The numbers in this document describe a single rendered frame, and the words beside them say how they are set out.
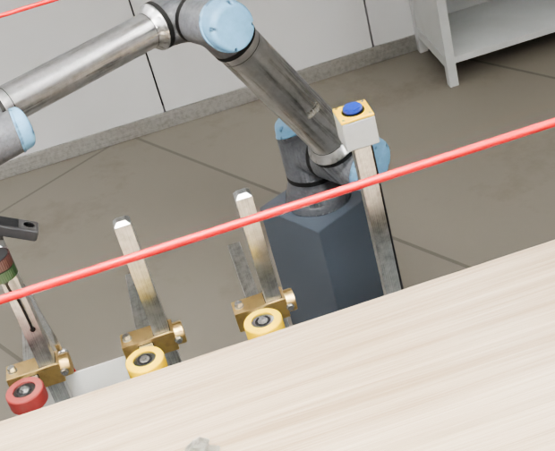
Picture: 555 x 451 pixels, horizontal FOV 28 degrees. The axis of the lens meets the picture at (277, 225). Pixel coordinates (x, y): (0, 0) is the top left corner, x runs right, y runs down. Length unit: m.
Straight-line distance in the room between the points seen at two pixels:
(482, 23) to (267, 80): 2.57
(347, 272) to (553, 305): 1.11
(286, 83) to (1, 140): 0.74
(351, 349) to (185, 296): 1.91
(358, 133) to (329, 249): 0.89
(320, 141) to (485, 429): 1.11
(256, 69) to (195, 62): 2.45
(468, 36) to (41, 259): 2.06
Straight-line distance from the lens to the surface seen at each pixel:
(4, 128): 2.30
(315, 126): 2.80
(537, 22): 5.06
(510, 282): 2.25
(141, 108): 5.13
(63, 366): 2.44
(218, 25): 2.52
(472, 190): 4.20
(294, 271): 3.27
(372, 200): 2.36
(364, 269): 3.23
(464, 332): 2.15
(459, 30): 5.10
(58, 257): 4.50
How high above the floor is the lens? 2.27
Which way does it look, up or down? 32 degrees down
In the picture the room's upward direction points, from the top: 16 degrees counter-clockwise
